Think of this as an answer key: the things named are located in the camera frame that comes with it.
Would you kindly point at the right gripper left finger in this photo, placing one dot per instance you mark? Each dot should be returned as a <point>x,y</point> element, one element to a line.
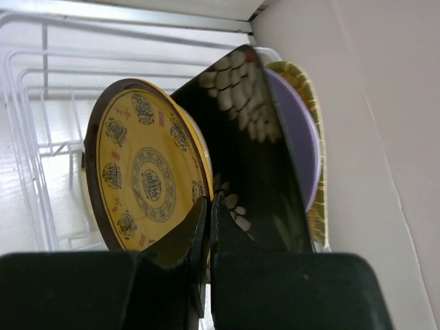
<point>181,257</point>

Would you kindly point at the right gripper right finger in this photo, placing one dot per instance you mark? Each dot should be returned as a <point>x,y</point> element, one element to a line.
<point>232,251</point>

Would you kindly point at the brown yellow round plate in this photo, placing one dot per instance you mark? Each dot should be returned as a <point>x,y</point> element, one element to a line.
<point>144,163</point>

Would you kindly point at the black floral square plate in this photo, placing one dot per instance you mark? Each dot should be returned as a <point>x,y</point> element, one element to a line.
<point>252,160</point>

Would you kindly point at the yellow woven square plate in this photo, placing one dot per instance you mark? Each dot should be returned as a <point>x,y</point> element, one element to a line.
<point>318,214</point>

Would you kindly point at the cream plate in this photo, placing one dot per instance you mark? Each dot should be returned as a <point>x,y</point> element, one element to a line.
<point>201,139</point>

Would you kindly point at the purple round plate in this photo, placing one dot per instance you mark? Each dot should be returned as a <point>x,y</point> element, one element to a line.
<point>302,134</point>

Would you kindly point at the white wire dish rack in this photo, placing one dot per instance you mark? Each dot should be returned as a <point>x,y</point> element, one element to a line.
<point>52,72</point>

